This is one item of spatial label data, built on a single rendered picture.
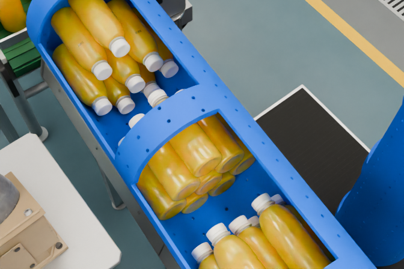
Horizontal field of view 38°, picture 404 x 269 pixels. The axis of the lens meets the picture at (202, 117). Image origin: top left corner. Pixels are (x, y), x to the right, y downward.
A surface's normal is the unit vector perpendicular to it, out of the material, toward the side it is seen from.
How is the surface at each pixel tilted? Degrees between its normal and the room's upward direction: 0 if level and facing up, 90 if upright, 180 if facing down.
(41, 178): 0
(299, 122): 0
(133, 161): 56
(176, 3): 90
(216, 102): 27
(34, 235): 90
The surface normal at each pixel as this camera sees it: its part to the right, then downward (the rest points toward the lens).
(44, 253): 0.65, 0.66
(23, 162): 0.00, -0.50
